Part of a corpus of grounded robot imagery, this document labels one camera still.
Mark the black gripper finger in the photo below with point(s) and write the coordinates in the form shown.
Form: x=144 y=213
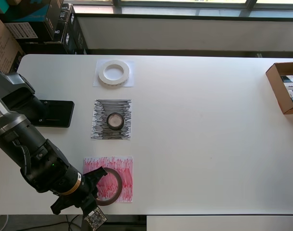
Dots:
x=101 y=174
x=95 y=195

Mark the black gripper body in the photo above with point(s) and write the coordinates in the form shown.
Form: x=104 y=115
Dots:
x=74 y=202

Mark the red tape roll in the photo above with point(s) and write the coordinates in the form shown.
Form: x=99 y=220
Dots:
x=119 y=184

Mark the black tape roll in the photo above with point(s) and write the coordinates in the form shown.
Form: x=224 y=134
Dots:
x=121 y=122

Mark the white tape roll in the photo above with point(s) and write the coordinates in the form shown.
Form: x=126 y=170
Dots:
x=113 y=83

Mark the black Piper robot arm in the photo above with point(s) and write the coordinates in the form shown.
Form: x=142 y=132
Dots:
x=28 y=139

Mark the red scribbled paper sheet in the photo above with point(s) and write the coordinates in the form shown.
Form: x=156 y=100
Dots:
x=127 y=168

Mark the black scribbled paper sheet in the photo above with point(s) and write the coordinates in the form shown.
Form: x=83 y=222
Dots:
x=98 y=134

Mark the blank white paper sheet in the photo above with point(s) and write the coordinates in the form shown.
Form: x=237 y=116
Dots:
x=95 y=81

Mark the white adjacent table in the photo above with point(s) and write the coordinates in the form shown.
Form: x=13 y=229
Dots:
x=220 y=223

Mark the black box white lettering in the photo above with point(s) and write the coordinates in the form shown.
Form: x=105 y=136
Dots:
x=57 y=21

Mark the box with text panel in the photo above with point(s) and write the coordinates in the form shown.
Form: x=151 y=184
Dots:
x=21 y=30

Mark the teal and black carton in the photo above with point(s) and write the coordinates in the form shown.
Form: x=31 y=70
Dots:
x=23 y=10

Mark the open cardboard box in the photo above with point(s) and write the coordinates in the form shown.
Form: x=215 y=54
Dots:
x=278 y=96

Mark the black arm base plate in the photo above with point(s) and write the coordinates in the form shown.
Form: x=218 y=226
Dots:
x=62 y=115

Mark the dark window frame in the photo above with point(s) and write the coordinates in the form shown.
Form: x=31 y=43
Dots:
x=184 y=12

